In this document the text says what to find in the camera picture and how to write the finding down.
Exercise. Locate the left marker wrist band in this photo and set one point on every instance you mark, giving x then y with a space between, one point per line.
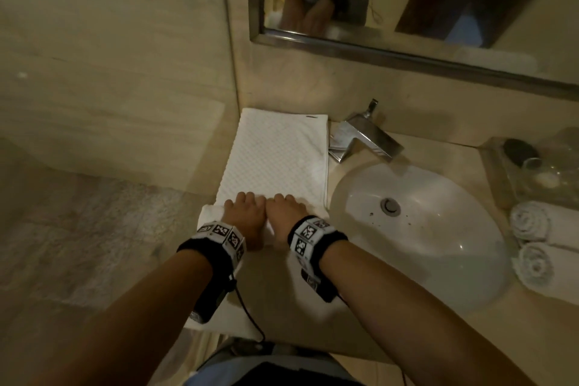
212 241

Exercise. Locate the person's grey trousers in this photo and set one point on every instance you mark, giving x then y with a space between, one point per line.
212 374

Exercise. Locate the white sink basin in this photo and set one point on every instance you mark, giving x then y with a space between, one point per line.
443 254

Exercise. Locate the clear glass tray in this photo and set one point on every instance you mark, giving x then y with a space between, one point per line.
497 168

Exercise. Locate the white waffle towel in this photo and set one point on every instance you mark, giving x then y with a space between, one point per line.
547 223

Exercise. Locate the small white towel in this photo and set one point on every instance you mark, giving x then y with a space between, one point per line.
547 270

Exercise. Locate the person's black shirt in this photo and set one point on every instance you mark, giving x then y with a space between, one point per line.
294 375

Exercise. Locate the person's left hand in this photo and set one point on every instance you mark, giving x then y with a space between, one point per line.
249 218

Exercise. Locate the marker wrist band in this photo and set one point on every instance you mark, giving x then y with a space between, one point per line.
316 238
212 241

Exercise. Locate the person's right forearm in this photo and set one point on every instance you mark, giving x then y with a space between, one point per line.
407 322

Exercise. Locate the person's right hand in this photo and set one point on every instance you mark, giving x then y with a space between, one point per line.
285 214

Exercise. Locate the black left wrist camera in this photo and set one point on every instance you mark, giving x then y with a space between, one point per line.
210 299

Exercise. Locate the chrome sink drain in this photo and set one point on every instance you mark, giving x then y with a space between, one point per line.
391 207

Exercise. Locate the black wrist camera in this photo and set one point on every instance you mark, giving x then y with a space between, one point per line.
210 299
323 288

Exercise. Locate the chrome faucet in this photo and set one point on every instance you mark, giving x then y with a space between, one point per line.
371 134

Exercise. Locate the small dark soap dish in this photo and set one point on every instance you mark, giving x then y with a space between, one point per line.
520 150

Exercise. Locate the large white towel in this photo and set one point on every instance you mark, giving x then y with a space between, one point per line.
280 150

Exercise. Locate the person's left forearm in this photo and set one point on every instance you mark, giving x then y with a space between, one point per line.
126 331

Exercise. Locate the right marker wrist band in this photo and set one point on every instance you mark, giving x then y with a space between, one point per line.
316 238

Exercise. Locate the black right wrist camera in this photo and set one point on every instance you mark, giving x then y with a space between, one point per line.
323 288

